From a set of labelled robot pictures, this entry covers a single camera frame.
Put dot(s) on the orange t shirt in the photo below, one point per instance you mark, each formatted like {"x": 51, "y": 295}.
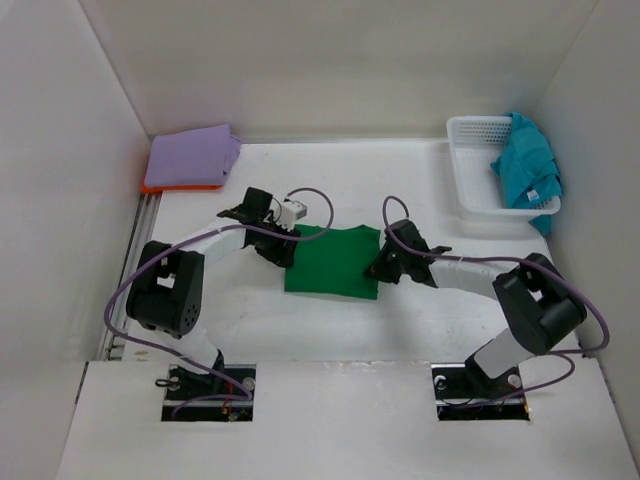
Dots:
{"x": 145, "y": 189}

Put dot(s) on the green t shirt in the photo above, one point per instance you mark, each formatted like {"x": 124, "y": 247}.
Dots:
{"x": 335, "y": 264}

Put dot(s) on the teal t shirt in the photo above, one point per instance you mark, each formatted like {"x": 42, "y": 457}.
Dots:
{"x": 526, "y": 167}

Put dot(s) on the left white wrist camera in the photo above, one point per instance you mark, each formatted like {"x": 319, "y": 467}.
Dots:
{"x": 290, "y": 212}

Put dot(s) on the lavender t shirt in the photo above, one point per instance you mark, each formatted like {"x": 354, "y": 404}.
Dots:
{"x": 203, "y": 156}

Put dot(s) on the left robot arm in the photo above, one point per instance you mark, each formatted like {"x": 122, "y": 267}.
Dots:
{"x": 166, "y": 299}

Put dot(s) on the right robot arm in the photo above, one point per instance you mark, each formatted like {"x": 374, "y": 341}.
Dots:
{"x": 539, "y": 311}

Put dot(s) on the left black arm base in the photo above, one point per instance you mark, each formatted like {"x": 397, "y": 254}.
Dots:
{"x": 190, "y": 397}

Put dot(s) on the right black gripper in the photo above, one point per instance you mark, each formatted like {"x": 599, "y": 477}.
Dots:
{"x": 378, "y": 268}

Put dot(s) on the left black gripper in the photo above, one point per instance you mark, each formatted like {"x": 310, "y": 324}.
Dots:
{"x": 283, "y": 254}

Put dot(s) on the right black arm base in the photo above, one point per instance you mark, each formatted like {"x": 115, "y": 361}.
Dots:
{"x": 463, "y": 395}

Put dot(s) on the white laundry basket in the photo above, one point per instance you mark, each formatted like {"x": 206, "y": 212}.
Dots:
{"x": 475, "y": 142}

